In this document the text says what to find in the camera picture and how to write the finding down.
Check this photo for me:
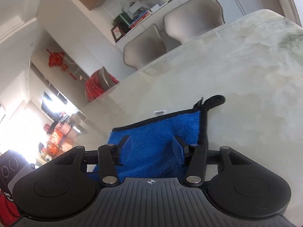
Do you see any red Chinese knot decoration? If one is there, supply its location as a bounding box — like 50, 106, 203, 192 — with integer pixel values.
46, 49, 77, 80

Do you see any red cloth on chair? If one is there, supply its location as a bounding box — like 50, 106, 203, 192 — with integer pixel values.
85, 70, 119, 102

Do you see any beige dining chair right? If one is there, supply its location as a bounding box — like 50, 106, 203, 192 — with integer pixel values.
163, 0, 225, 44

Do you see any pink round container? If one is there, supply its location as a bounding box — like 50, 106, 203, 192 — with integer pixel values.
55, 122, 77, 138

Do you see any beige dining chair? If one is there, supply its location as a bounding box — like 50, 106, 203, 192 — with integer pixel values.
163, 0, 225, 44
123, 24, 167, 70

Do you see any stack of books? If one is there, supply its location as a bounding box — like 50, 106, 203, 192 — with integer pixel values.
128, 11, 152, 29

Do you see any grey chair with red cloth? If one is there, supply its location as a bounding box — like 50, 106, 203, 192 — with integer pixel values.
97, 67, 115, 91

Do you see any grey and blue towel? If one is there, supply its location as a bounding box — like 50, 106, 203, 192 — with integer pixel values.
87, 94, 226, 183

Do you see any red sleeve forearm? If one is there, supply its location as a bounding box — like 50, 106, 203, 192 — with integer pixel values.
0, 191, 20, 226

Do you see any beige dining chair left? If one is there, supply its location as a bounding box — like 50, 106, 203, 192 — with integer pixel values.
123, 24, 167, 70

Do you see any orange box on table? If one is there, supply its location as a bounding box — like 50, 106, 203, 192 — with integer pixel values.
44, 126, 74, 159

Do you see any framed picture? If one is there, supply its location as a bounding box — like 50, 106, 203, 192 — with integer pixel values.
111, 24, 125, 43

